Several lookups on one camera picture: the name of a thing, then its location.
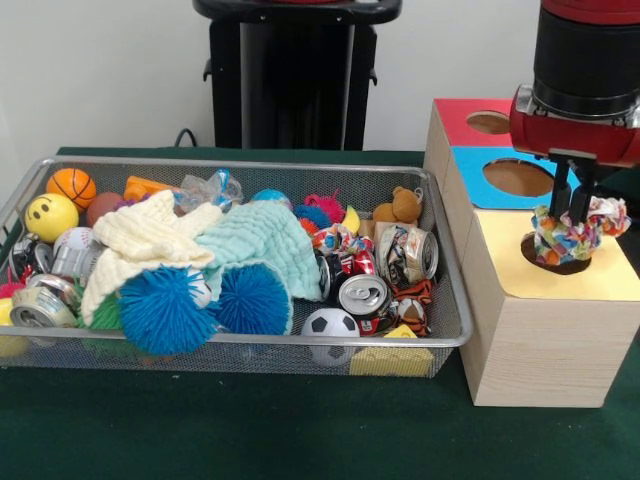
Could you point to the blue fuzzy ball with eye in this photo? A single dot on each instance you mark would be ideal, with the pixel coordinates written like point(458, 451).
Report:
point(165, 310)

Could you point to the crushed red soda can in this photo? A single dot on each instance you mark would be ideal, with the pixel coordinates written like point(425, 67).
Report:
point(365, 300)

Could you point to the blue spiky ball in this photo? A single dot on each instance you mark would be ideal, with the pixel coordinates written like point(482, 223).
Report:
point(255, 300)

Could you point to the dark green table cloth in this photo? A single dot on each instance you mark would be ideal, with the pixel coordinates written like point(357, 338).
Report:
point(634, 245)
point(300, 430)

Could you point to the yellow smiley ball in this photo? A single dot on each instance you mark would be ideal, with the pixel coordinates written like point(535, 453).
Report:
point(50, 217)

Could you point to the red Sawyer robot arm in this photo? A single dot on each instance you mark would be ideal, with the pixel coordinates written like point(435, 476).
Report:
point(585, 50)

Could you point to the orange toy basketball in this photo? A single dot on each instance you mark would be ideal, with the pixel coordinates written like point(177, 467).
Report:
point(72, 187)

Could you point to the wooden box with three holes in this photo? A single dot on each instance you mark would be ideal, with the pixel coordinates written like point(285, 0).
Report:
point(540, 360)

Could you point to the crushed silver soda can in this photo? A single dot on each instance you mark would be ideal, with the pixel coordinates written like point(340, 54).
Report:
point(407, 252)

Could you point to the metal mesh bin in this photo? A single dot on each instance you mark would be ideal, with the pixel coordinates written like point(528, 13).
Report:
point(300, 357)

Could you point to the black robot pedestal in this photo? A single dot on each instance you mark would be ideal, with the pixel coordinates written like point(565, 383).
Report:
point(300, 75)

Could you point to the cream knitted cloth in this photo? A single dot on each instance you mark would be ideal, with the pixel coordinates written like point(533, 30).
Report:
point(140, 240)

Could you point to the mint knitted cloth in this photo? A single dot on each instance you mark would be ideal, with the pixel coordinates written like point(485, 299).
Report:
point(270, 245)

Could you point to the brown teddy bear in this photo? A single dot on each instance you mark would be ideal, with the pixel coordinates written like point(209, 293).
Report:
point(400, 207)

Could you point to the colourful patchwork cloth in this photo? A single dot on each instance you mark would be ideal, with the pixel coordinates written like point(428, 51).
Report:
point(565, 242)

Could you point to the black and white soccer ball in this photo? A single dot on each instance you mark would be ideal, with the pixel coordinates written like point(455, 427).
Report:
point(331, 325)

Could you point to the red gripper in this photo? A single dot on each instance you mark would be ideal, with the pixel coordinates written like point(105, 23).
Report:
point(575, 135)

